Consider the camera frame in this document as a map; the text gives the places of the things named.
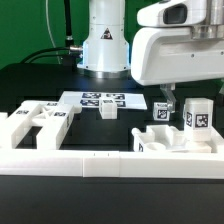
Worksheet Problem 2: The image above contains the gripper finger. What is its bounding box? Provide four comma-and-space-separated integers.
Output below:
160, 83, 176, 113

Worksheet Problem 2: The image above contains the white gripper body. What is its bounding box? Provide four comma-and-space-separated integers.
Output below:
131, 0, 224, 85

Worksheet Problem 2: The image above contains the white chair seat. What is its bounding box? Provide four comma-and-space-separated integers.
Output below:
131, 125, 224, 154

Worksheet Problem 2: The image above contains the white tagged nut cube left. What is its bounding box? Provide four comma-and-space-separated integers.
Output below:
153, 102, 170, 121

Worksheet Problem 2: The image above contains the white base tag sheet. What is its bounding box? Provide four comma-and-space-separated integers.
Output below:
58, 91, 148, 111

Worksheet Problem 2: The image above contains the white U-shaped obstacle fence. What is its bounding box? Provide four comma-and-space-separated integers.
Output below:
0, 111, 224, 180

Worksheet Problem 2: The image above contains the black cable bundle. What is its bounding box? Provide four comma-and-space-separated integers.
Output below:
20, 0, 84, 65

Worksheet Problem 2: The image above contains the white chair back frame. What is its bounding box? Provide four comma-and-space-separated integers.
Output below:
0, 100, 82, 150

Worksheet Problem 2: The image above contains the thin white cable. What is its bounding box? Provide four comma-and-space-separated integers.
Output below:
45, 0, 63, 65

